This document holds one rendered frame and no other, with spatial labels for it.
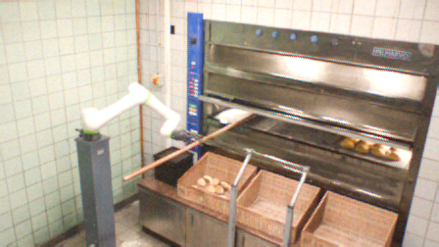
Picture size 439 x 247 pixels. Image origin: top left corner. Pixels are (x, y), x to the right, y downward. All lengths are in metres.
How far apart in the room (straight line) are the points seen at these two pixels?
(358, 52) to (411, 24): 0.39
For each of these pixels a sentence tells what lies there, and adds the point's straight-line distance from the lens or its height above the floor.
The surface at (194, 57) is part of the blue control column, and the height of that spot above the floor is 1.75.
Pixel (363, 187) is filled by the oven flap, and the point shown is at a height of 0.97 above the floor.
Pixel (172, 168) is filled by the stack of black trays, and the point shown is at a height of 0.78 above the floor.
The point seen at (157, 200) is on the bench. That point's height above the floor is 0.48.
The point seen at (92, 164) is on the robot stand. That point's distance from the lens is 3.34.
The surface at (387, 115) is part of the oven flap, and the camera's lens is 3.09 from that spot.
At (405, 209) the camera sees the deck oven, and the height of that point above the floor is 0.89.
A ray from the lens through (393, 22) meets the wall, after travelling 2.96.
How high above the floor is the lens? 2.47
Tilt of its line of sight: 20 degrees down
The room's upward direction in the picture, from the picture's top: 2 degrees clockwise
